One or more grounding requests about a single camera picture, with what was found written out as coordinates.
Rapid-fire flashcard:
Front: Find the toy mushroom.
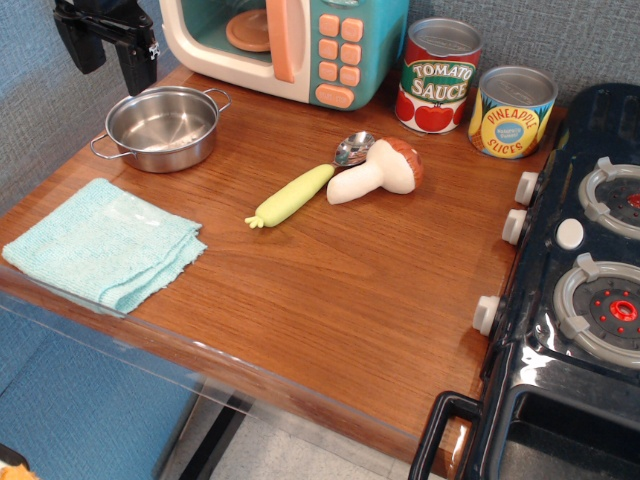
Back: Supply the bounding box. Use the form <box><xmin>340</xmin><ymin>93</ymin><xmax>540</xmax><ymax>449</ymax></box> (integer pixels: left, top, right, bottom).
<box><xmin>326</xmin><ymin>137</ymin><xmax>424</xmax><ymax>205</ymax></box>

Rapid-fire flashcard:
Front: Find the spoon with green handle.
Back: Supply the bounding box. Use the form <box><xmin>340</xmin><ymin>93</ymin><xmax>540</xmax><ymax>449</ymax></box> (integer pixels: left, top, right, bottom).
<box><xmin>244</xmin><ymin>131</ymin><xmax>375</xmax><ymax>229</ymax></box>

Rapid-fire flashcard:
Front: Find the orange object at corner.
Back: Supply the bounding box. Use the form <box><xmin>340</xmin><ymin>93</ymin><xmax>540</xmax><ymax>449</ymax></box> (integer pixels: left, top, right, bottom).
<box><xmin>0</xmin><ymin>464</ymin><xmax>39</xmax><ymax>480</ymax></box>

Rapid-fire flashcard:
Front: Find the white stove knob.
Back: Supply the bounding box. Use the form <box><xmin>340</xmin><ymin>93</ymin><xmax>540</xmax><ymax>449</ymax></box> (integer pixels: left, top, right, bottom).
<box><xmin>472</xmin><ymin>295</ymin><xmax>501</xmax><ymax>336</ymax></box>
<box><xmin>514</xmin><ymin>171</ymin><xmax>539</xmax><ymax>206</ymax></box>
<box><xmin>502</xmin><ymin>209</ymin><xmax>527</xmax><ymax>245</ymax></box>

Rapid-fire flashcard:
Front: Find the tomato sauce can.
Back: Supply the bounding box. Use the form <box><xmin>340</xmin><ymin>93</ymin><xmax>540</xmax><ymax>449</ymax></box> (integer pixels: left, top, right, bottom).
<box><xmin>395</xmin><ymin>17</ymin><xmax>483</xmax><ymax>134</ymax></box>

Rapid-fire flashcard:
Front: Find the pineapple slices can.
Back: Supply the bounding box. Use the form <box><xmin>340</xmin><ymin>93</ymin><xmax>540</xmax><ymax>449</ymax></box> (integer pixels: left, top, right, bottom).
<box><xmin>468</xmin><ymin>66</ymin><xmax>558</xmax><ymax>159</ymax></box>

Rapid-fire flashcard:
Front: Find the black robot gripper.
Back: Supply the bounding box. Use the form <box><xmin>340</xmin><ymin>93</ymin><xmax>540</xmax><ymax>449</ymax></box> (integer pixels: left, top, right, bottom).
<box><xmin>53</xmin><ymin>1</ymin><xmax>159</xmax><ymax>96</ymax></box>

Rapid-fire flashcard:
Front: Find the white stove knob upper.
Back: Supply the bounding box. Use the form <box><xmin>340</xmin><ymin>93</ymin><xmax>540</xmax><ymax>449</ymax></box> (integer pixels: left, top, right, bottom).
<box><xmin>514</xmin><ymin>171</ymin><xmax>539</xmax><ymax>206</ymax></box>

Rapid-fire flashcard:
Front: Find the light blue folded cloth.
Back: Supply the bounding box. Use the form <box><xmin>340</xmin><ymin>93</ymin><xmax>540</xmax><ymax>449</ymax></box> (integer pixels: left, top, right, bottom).
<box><xmin>2</xmin><ymin>178</ymin><xmax>207</xmax><ymax>314</ymax></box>

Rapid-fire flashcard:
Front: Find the white stove knob middle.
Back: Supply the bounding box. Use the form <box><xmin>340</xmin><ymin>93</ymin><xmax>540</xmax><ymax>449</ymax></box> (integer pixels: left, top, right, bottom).
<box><xmin>502</xmin><ymin>209</ymin><xmax>527</xmax><ymax>245</ymax></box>

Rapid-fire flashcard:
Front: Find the white stove knob lower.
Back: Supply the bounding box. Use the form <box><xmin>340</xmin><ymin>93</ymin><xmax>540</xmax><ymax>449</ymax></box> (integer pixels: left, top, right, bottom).
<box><xmin>472</xmin><ymin>295</ymin><xmax>501</xmax><ymax>336</ymax></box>

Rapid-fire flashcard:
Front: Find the toy microwave teal and cream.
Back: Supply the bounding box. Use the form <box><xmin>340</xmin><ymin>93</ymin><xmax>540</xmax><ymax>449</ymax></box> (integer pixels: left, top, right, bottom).
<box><xmin>160</xmin><ymin>1</ymin><xmax>409</xmax><ymax>111</ymax></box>

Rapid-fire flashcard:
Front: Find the small steel pot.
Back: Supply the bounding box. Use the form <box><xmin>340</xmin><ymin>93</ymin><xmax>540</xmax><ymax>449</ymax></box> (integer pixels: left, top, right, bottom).
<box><xmin>89</xmin><ymin>86</ymin><xmax>232</xmax><ymax>174</ymax></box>

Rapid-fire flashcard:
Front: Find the black toy stove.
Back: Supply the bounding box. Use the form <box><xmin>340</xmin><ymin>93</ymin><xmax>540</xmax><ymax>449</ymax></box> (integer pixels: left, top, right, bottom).
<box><xmin>410</xmin><ymin>83</ymin><xmax>639</xmax><ymax>479</ymax></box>

